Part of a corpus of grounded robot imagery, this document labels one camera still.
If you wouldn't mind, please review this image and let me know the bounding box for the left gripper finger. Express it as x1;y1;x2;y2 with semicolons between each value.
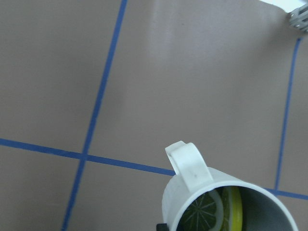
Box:
156;223;167;231

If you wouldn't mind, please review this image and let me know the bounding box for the white mug grey inside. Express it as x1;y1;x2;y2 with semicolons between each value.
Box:
157;141;298;231

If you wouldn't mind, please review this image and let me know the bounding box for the aluminium frame post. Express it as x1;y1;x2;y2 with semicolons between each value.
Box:
288;4;308;33

